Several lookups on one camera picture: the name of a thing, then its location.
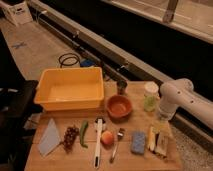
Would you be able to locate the yellow banana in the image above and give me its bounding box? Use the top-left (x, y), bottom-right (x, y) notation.
top-left (147, 126), bottom-right (156, 151)

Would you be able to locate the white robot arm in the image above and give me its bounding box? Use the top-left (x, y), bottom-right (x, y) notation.
top-left (156, 78), bottom-right (213, 131)

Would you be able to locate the green translucent cup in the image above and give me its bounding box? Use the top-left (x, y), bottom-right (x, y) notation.
top-left (144, 96), bottom-right (157, 112)

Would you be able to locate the blue sponge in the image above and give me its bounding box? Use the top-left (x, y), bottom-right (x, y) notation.
top-left (131, 131), bottom-right (146, 155)

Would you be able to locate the silver fork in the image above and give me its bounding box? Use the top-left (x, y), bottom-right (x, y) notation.
top-left (109, 128), bottom-right (125, 163)

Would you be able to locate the orange bowl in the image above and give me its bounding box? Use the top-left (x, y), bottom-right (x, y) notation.
top-left (106, 95), bottom-right (133, 119)

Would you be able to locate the orange peach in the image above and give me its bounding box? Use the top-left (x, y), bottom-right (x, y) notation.
top-left (101, 131), bottom-right (114, 146)

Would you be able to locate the green pepper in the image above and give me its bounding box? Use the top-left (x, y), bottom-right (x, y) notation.
top-left (79, 120), bottom-right (88, 148)

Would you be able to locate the purple grape bunch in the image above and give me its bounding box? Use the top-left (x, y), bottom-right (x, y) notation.
top-left (61, 125), bottom-right (79, 153)

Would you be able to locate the blue object on floor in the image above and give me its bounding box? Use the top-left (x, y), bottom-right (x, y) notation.
top-left (80, 59), bottom-right (95, 67)

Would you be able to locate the yellow plastic bin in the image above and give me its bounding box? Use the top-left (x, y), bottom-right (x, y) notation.
top-left (34, 67), bottom-right (104, 111)

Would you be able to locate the grey folded cloth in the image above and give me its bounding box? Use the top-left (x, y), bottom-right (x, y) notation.
top-left (38, 118), bottom-right (61, 156)

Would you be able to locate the white cardboard box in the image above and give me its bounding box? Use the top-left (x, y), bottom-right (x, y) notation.
top-left (0, 0), bottom-right (33, 27)

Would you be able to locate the black cable coil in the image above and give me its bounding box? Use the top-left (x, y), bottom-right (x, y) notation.
top-left (58, 52), bottom-right (82, 69)

